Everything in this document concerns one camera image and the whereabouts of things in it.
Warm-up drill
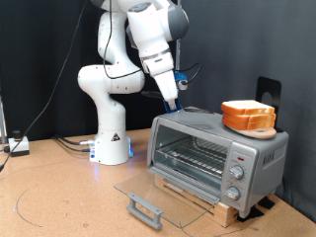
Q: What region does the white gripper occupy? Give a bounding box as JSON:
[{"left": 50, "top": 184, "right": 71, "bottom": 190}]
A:
[{"left": 153, "top": 68, "right": 180, "bottom": 107}]

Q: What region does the glass oven door with handle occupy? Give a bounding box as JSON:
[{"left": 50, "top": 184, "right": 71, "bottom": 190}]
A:
[{"left": 113, "top": 166, "right": 221, "bottom": 230}]

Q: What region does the silver toaster oven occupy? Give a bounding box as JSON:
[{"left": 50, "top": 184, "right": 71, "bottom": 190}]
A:
[{"left": 146, "top": 107, "right": 290, "bottom": 220}]

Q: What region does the silver oven knob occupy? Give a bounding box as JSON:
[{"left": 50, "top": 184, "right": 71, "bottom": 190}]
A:
[
  {"left": 224, "top": 186, "right": 241, "bottom": 201},
  {"left": 229, "top": 165, "right": 245, "bottom": 181}
]

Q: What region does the vertical aluminium pole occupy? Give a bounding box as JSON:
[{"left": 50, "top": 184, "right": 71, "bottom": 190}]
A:
[{"left": 173, "top": 0, "right": 183, "bottom": 112}]

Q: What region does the round wooden board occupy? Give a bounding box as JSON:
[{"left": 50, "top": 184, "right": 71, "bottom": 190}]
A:
[{"left": 226, "top": 124, "right": 277, "bottom": 140}]

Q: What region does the black metal bookend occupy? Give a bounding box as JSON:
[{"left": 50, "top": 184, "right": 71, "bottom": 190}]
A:
[{"left": 255, "top": 76, "right": 284, "bottom": 133}]

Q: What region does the wooden block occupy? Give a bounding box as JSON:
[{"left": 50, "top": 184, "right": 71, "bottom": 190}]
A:
[{"left": 153, "top": 174, "right": 240, "bottom": 229}]

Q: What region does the black foam pad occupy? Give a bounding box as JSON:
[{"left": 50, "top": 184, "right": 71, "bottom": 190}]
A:
[
  {"left": 258, "top": 196, "right": 277, "bottom": 210},
  {"left": 236, "top": 205, "right": 265, "bottom": 223}
]

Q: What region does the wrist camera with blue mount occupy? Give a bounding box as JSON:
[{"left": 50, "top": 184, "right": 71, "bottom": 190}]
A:
[{"left": 173, "top": 70, "right": 190, "bottom": 92}]

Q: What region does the black camera cable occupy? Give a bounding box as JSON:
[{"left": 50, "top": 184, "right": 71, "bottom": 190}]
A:
[{"left": 0, "top": 0, "right": 202, "bottom": 172}]

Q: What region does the wire oven rack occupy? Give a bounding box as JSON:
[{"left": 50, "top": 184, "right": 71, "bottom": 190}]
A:
[{"left": 154, "top": 136, "right": 229, "bottom": 179}]

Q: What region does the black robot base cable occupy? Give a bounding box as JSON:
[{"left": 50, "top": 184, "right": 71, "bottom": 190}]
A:
[
  {"left": 52, "top": 133, "right": 97, "bottom": 147},
  {"left": 53, "top": 136, "right": 95, "bottom": 153}
]

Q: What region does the metal frame post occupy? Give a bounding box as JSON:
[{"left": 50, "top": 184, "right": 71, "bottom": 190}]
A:
[{"left": 0, "top": 95, "right": 7, "bottom": 146}]

